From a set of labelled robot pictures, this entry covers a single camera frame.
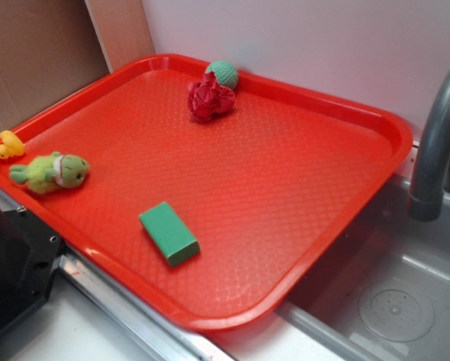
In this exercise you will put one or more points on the red plastic tray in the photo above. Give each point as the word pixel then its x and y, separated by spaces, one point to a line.
pixel 265 188

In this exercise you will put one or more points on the green rectangular block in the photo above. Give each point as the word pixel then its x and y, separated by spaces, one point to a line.
pixel 170 234

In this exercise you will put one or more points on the crumpled red paper ball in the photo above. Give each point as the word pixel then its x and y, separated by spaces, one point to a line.
pixel 208 98

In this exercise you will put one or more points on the green knitted ball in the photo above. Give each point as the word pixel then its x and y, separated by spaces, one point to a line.
pixel 225 72

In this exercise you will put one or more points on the green plush frog toy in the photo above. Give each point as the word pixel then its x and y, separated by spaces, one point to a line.
pixel 47 174

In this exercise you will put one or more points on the grey plastic sink basin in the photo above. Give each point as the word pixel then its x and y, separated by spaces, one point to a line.
pixel 381 292

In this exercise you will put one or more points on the grey toy faucet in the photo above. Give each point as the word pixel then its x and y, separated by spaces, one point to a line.
pixel 431 173

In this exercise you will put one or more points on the yellow rubber duck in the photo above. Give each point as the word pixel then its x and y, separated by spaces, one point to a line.
pixel 10 145

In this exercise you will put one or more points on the brown cardboard panel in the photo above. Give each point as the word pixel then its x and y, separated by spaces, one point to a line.
pixel 51 49

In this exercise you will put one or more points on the silver metal rail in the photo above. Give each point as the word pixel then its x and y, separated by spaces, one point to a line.
pixel 157 337

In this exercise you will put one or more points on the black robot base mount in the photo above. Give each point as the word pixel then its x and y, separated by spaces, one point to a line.
pixel 29 256

